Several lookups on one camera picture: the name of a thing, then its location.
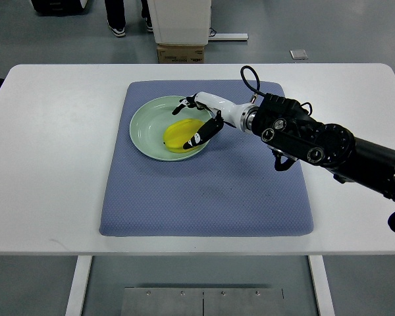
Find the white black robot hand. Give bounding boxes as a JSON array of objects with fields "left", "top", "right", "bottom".
[{"left": 172, "top": 92, "right": 258, "bottom": 149}]

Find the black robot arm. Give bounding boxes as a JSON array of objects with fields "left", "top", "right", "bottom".
[{"left": 244, "top": 82, "right": 395, "bottom": 233}]

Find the small grey floor plate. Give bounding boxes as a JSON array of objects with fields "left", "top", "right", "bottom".
[{"left": 289, "top": 49, "right": 309, "bottom": 61}]

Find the light green plate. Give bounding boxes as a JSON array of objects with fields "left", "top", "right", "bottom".
[{"left": 130, "top": 95, "right": 211, "bottom": 161}]

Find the blue quilted mat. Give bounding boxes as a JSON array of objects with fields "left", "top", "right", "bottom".
[{"left": 99, "top": 80, "right": 313, "bottom": 237}]

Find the cardboard box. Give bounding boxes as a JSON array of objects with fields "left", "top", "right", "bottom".
[{"left": 157, "top": 44, "right": 205, "bottom": 64}]

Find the white cabinet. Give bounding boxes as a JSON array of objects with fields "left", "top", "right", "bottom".
[{"left": 148, "top": 0, "right": 211, "bottom": 45}]

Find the person's sneaker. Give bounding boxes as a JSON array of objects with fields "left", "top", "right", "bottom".
[{"left": 107, "top": 22, "right": 126, "bottom": 38}]

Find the person's dark trouser leg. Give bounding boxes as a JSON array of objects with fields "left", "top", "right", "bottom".
[{"left": 105, "top": 0, "right": 126, "bottom": 30}]

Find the white table leg right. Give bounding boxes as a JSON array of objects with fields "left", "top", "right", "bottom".
[{"left": 308, "top": 255, "right": 335, "bottom": 316}]

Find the white table leg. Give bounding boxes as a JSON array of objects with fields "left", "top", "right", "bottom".
[
  {"left": 65, "top": 255, "right": 93, "bottom": 316},
  {"left": 308, "top": 255, "right": 335, "bottom": 316}
]

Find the white table leg left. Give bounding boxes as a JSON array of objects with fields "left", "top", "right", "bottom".
[{"left": 65, "top": 255, "right": 93, "bottom": 316}]

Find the black wheeled object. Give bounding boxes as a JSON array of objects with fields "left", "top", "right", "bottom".
[{"left": 30, "top": 0, "right": 89, "bottom": 16}]

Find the white floor rail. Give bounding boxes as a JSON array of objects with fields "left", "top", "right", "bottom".
[{"left": 208, "top": 33, "right": 249, "bottom": 41}]

